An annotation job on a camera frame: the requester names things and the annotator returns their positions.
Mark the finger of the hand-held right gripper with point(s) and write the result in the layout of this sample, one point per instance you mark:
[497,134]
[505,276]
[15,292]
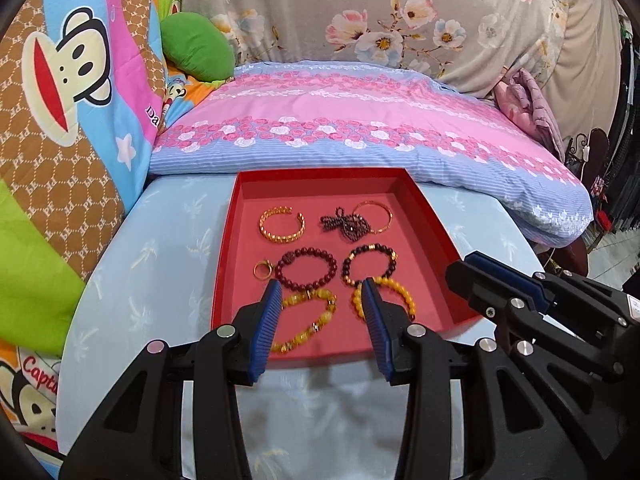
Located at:
[580,287]
[475,285]

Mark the red cardboard box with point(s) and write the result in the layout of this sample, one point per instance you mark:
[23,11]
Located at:
[320,195]

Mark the rose gold bangle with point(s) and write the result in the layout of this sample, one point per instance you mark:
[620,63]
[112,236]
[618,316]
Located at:
[382,227]

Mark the grey floral sheet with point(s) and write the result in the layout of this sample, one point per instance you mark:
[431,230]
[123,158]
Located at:
[400,10]

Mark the cartoon monkey blanket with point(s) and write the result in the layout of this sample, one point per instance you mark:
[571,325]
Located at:
[65,135]

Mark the purple cloth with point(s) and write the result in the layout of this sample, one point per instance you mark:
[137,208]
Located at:
[535,105]

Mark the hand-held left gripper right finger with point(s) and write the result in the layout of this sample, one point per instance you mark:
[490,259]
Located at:
[380,330]

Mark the pink floral pillow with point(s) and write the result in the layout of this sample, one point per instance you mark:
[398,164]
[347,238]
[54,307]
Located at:
[350,110]

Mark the green pillow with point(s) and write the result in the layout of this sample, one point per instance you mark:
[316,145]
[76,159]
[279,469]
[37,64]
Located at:
[197,45]

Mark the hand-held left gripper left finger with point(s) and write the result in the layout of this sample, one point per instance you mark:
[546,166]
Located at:
[262,330]

